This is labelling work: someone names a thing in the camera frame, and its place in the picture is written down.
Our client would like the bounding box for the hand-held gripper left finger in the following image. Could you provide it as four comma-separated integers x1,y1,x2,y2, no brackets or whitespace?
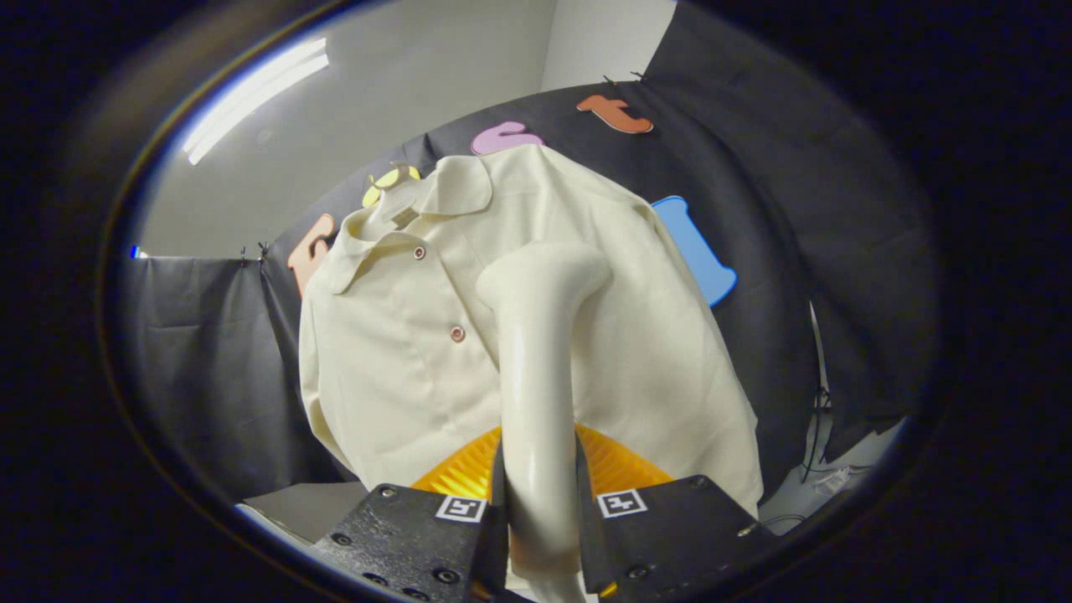
314,425,510,603

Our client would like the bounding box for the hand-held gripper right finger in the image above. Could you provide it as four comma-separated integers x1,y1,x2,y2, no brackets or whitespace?
574,423,776,600

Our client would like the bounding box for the ceiling light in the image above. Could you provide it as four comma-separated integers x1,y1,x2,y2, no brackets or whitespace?
183,38,329,166

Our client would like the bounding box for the white clothes hanger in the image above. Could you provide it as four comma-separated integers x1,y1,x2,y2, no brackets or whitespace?
377,172,424,231

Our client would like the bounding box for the grey-topped cabinet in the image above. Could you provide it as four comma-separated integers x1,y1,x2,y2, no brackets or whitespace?
243,482,369,545

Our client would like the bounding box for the black backdrop cloth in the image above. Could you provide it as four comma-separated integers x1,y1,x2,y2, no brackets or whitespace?
117,0,943,503

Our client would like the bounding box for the black cable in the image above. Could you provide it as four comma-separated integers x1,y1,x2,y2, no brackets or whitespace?
798,385,836,487

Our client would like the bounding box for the cream button shirt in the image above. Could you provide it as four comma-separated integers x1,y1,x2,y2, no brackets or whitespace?
299,144,765,522

